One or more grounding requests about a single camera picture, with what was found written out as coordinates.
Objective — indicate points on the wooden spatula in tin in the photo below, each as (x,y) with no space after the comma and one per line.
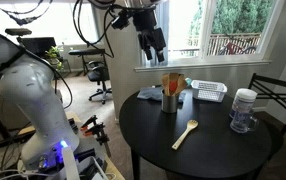
(165,83)

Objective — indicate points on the green potted plant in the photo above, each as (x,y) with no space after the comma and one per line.
(53,57)

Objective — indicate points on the black metal chair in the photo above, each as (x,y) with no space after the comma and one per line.
(264,92)

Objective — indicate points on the black office chair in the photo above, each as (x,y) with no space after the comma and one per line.
(96,71)

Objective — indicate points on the white plastic basket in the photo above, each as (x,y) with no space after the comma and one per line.
(208,90)

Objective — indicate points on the wooden cooking spoon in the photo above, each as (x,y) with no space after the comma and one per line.
(191,124)

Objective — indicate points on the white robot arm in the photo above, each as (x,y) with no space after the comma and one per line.
(27,82)

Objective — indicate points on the red spatula in tin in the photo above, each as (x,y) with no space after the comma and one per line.
(172,87)

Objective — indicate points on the clear glass mug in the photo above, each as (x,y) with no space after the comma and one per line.
(244,122)

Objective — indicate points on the silver tin utensil holder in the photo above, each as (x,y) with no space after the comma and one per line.
(169,104)

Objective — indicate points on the teal spatula in tin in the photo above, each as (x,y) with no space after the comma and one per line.
(188,81)

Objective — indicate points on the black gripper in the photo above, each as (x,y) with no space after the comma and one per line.
(148,34)

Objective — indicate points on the blue cloth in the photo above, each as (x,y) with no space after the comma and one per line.
(156,93)

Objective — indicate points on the black orange clamp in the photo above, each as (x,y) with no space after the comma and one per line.
(101,136)
(92,119)

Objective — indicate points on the round black table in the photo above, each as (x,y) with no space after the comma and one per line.
(211,151)

